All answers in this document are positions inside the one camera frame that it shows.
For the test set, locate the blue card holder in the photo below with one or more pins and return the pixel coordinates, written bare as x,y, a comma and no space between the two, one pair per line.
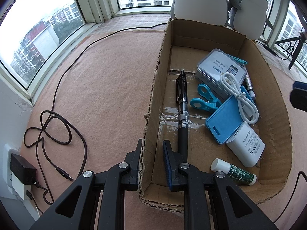
223,119

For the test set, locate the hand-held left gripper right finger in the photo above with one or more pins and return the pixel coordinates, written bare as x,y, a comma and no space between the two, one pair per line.
169,170

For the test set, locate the large penguin plush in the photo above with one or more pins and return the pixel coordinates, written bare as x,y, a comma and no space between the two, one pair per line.
201,0

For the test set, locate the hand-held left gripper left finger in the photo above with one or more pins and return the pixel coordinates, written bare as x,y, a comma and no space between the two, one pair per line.
138,158

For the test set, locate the thin teal peg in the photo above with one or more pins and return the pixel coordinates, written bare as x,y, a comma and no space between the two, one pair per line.
237,59

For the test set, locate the small penguin plush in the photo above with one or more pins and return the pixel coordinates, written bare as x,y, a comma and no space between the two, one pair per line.
249,14

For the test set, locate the clear plastic card box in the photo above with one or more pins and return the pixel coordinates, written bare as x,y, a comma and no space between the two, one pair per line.
212,69

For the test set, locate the pink blanket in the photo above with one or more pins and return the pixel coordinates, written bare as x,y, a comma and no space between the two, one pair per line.
108,76

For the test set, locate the black inline remote control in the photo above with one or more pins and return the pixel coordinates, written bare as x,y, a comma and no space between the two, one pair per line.
270,50

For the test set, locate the white charger adapter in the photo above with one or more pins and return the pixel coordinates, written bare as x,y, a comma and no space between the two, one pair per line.
247,146

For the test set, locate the green lip balm stick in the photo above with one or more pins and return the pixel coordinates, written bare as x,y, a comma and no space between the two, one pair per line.
237,173

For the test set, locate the white window frame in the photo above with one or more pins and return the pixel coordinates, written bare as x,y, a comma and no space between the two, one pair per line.
93,0

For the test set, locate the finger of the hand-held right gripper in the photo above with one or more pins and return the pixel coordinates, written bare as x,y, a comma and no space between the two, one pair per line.
299,98

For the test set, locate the cardboard box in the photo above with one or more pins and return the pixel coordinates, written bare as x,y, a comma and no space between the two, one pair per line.
203,153

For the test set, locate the black gel pen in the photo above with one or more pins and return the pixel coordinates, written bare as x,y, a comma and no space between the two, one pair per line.
182,115

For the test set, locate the black tripod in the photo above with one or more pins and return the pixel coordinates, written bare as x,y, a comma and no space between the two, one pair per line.
296,52

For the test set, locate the black power adapter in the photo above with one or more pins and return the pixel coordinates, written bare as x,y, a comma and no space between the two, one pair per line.
22,167

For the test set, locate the white wall socket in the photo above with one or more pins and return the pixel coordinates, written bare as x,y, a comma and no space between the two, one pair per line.
18,189

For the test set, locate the patterned white pen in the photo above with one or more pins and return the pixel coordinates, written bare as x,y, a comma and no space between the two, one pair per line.
249,86

